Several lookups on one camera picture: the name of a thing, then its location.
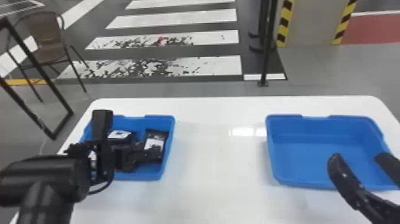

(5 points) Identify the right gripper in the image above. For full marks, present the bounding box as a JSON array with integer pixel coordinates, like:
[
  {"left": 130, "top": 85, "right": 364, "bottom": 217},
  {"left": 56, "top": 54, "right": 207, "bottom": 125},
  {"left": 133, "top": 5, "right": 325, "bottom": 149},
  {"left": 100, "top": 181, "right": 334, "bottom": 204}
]
[{"left": 327, "top": 152, "right": 400, "bottom": 224}]

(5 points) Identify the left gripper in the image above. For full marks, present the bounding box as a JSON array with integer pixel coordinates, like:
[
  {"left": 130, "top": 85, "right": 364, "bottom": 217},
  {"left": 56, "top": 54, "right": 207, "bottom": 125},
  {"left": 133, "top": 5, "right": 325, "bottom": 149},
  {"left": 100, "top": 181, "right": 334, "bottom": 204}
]
[{"left": 114, "top": 140, "right": 165, "bottom": 173}]

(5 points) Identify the black part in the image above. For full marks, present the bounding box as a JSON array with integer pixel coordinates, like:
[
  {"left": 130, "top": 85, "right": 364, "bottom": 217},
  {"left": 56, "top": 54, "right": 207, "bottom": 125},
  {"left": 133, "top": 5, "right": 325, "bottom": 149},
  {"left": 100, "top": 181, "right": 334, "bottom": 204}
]
[
  {"left": 107, "top": 129, "right": 135, "bottom": 145},
  {"left": 143, "top": 128, "right": 170, "bottom": 150}
]

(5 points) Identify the blue tray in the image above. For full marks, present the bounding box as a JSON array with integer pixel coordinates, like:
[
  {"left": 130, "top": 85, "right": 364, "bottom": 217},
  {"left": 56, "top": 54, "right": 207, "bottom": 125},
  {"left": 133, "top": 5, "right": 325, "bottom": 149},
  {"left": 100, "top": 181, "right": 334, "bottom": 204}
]
[
  {"left": 79, "top": 114, "right": 176, "bottom": 182},
  {"left": 265, "top": 113, "right": 400, "bottom": 192}
]

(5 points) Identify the black side table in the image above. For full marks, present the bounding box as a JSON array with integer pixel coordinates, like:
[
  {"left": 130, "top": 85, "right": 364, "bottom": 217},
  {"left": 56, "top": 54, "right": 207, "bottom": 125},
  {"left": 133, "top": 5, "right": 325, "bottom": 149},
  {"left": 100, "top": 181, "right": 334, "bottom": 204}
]
[{"left": 0, "top": 0, "right": 75, "bottom": 141}]

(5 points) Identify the brown chair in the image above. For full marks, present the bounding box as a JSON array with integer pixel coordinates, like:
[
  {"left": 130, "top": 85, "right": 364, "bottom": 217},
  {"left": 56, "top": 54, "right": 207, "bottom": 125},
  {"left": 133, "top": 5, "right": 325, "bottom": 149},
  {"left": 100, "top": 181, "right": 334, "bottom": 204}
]
[{"left": 5, "top": 10, "right": 90, "bottom": 103}]

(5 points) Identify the black cable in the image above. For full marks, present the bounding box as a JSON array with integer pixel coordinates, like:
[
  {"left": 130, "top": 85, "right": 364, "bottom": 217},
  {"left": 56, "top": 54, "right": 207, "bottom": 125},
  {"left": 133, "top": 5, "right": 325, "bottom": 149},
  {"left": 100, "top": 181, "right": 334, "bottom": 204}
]
[{"left": 88, "top": 170, "right": 115, "bottom": 195}]

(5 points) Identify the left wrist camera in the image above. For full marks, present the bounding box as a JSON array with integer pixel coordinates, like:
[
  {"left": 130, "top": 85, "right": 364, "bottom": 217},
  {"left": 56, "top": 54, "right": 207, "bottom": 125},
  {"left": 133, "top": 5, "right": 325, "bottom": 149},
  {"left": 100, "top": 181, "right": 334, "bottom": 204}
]
[{"left": 91, "top": 109, "right": 115, "bottom": 183}]

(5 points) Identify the black post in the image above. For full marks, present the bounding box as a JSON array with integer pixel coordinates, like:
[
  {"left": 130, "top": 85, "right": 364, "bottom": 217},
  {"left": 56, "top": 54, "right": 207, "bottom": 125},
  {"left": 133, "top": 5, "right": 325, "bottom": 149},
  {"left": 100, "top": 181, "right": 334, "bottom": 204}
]
[{"left": 257, "top": 0, "right": 280, "bottom": 88}]

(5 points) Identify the striped post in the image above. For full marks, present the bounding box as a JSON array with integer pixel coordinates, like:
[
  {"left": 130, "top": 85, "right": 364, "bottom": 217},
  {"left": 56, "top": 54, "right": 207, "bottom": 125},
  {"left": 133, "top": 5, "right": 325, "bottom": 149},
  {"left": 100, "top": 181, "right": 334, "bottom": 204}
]
[{"left": 276, "top": 0, "right": 359, "bottom": 48}]

